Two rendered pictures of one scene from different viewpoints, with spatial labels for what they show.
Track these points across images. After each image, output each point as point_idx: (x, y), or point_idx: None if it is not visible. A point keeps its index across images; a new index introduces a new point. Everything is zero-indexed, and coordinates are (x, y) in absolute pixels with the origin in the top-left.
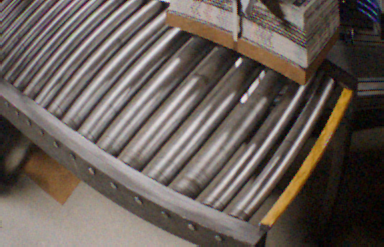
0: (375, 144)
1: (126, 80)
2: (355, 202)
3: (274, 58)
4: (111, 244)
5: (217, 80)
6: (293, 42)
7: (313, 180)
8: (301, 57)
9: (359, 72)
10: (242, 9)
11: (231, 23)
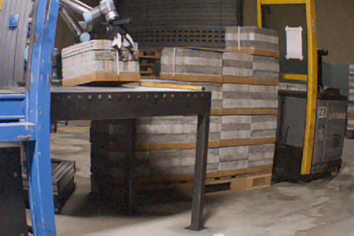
0: (81, 197)
1: (119, 88)
2: (115, 206)
3: (129, 74)
4: None
5: None
6: (134, 61)
7: (90, 210)
8: (137, 67)
9: (52, 168)
10: (132, 44)
11: (114, 67)
